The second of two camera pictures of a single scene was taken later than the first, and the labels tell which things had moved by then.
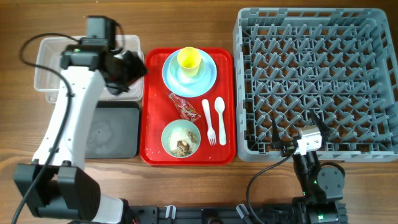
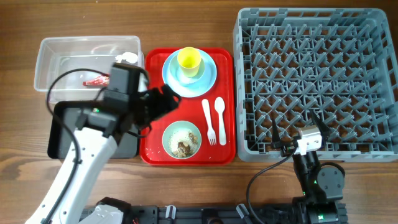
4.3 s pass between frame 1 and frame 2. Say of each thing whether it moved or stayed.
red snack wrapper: moved
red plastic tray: stayed
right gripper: stayed
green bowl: stayed
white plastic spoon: stayed
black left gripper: moved
